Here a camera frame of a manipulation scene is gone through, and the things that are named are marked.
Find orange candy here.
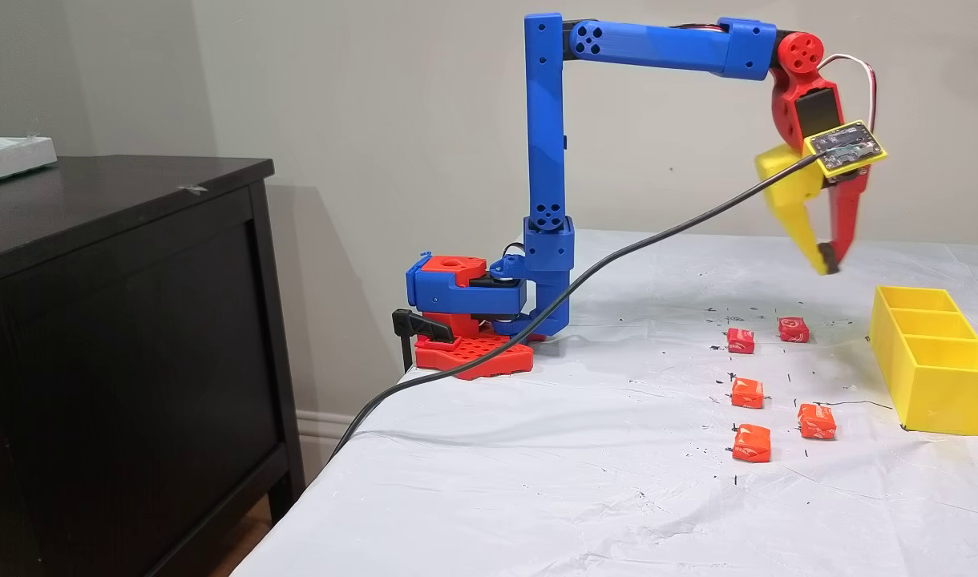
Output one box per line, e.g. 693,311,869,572
730,377,765,410
732,424,772,464
798,403,838,440

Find yellow three-compartment box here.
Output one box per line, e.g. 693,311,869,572
868,285,978,438

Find white flat box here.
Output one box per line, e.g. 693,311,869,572
0,136,59,187

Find white tablecloth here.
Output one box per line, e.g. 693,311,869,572
231,228,978,577

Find black table clamp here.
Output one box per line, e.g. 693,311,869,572
391,309,458,373

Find white baseboard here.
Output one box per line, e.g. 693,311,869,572
295,409,370,486

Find dark wooden cabinet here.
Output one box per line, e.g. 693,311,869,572
0,155,307,577

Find camera board on yellow mount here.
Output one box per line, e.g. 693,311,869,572
803,120,889,177

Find black camera cable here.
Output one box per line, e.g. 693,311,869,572
327,152,822,464

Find black red white servo wire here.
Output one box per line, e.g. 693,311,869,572
818,53,879,133

